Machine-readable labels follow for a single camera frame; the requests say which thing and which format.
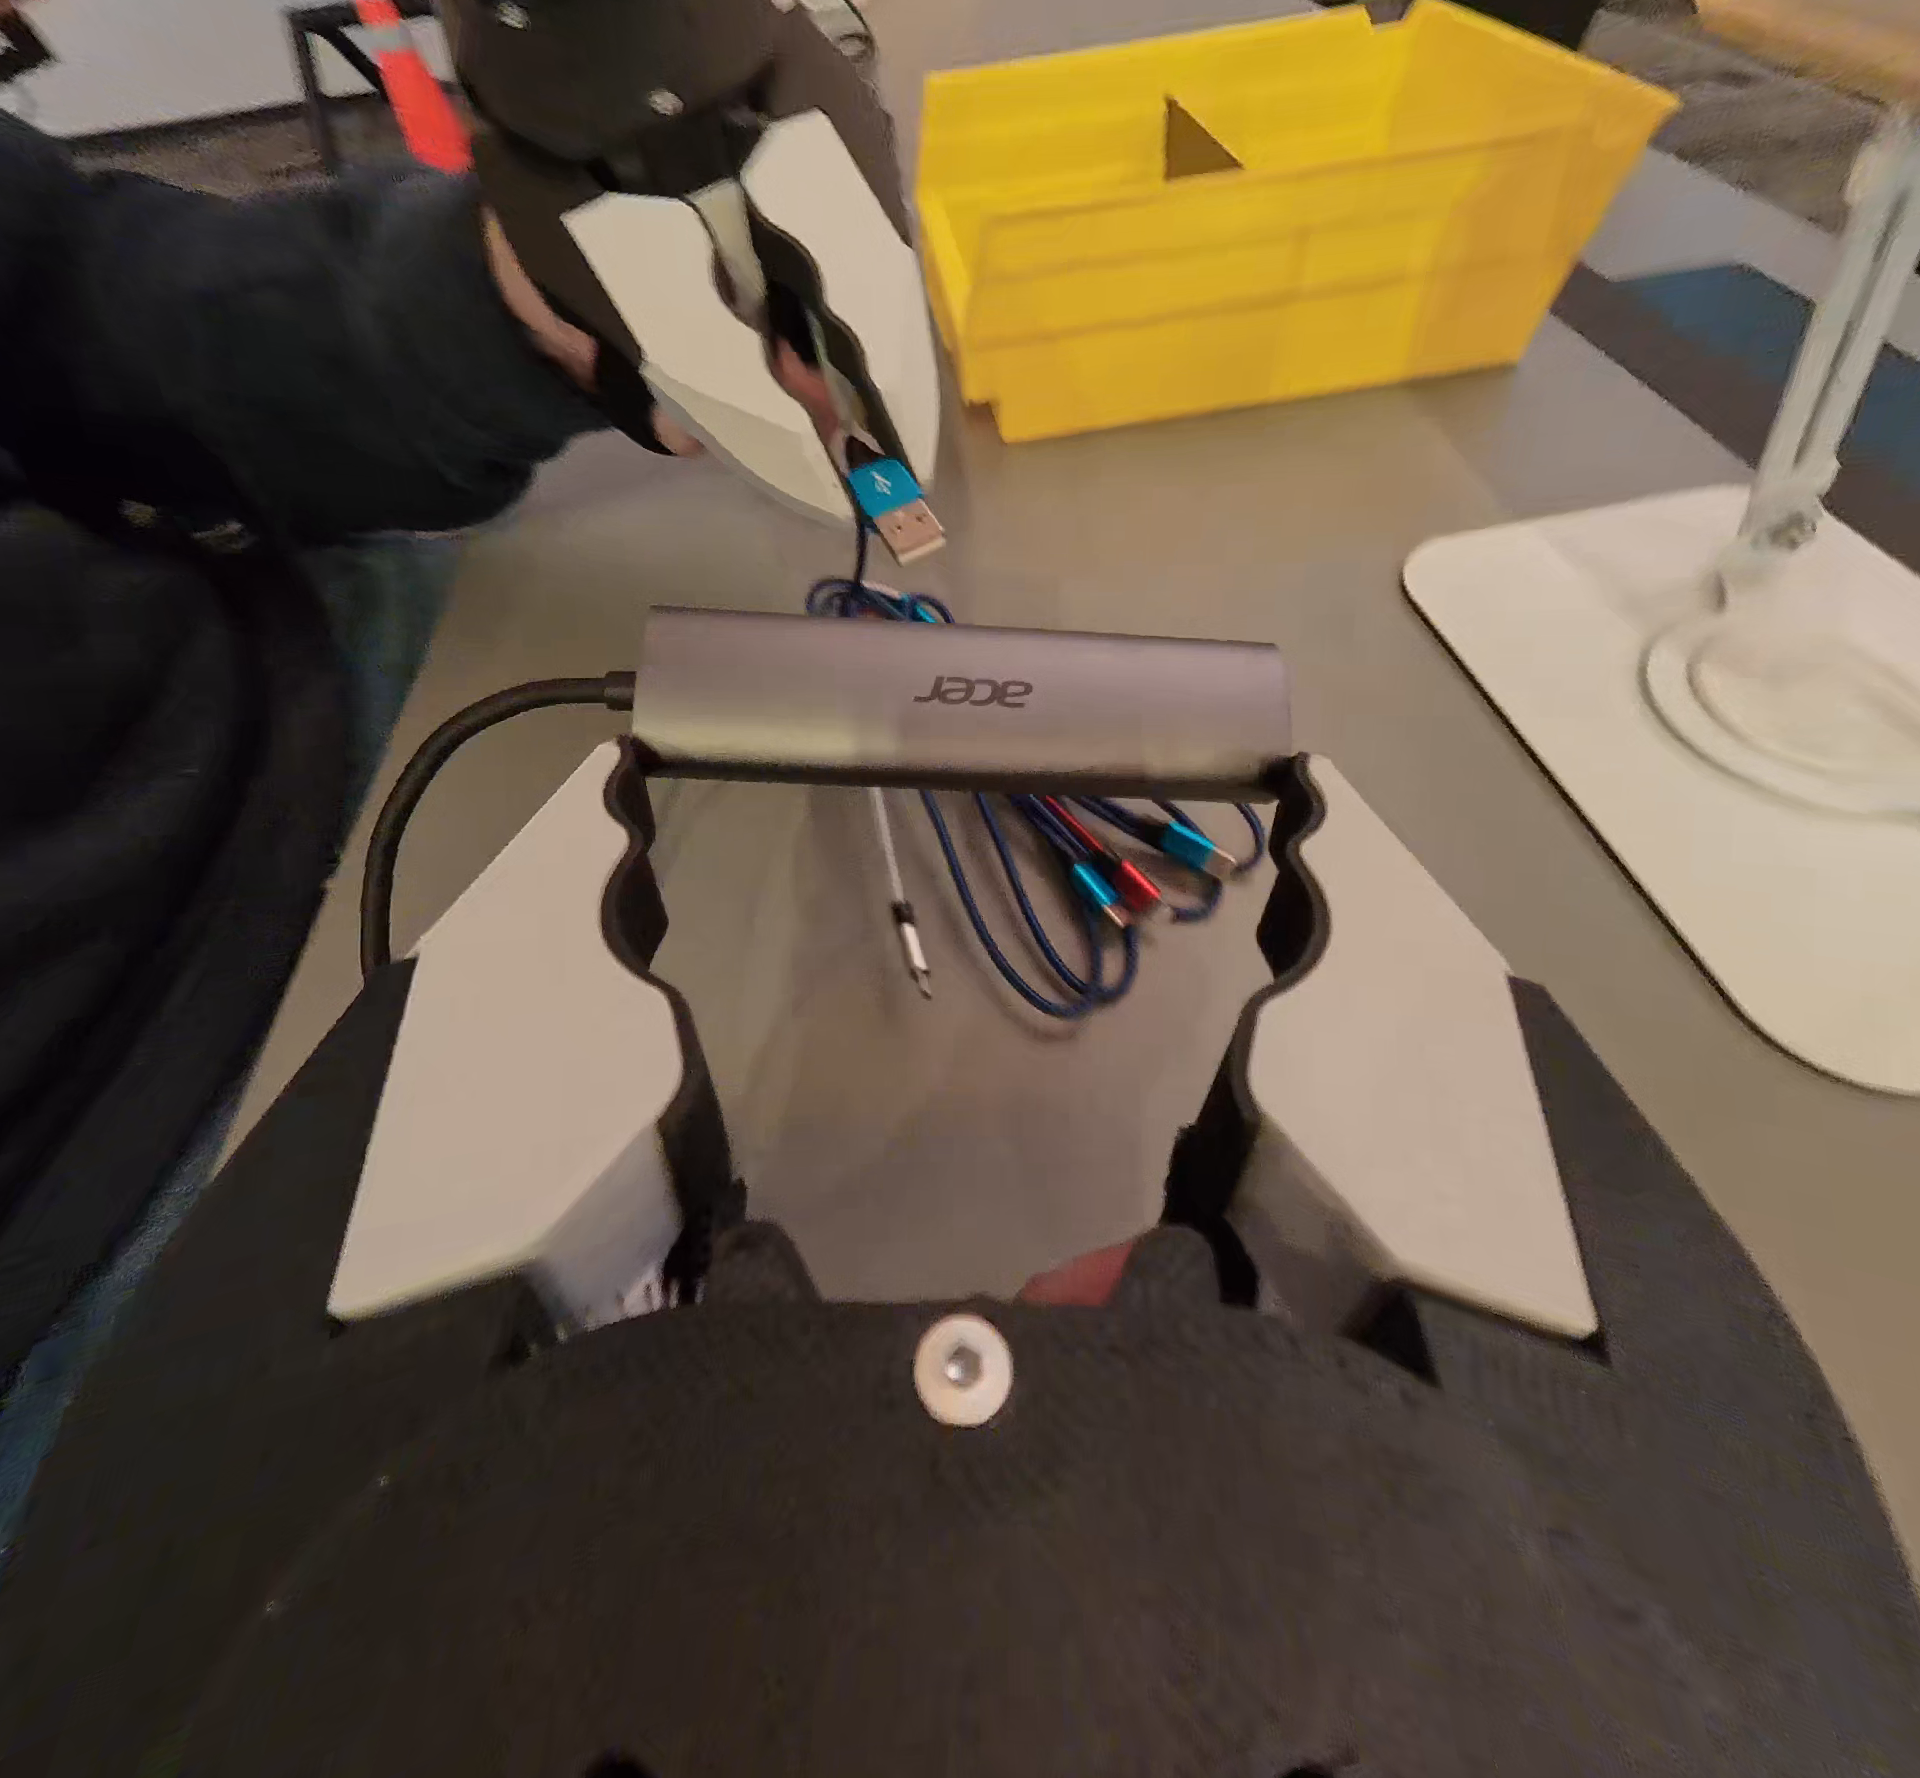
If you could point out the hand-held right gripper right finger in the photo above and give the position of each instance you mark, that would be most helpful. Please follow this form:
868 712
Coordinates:
1411 1118

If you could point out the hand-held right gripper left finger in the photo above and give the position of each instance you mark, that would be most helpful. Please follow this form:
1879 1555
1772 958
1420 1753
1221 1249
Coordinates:
510 1057

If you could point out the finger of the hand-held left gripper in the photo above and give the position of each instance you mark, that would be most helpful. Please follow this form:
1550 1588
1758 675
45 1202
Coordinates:
705 353
864 279

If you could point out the grey usb hub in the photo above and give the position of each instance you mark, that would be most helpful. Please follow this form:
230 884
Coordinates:
780 699

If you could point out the yellow plastic bin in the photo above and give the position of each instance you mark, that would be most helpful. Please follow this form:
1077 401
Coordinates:
1274 307

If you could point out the person's left forearm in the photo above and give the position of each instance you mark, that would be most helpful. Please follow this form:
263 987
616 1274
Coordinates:
270 338

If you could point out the person's left hand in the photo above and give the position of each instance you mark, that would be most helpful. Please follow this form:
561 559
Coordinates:
548 324

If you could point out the orange traffic cone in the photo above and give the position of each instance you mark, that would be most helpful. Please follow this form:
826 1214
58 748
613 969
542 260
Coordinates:
404 67

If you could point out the black tv stand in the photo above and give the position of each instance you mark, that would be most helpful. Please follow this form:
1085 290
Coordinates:
308 83

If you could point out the person's jeans leg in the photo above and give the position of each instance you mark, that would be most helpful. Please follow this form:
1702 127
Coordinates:
383 608

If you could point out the white stand base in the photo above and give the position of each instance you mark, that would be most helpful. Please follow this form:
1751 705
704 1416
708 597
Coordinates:
1574 699

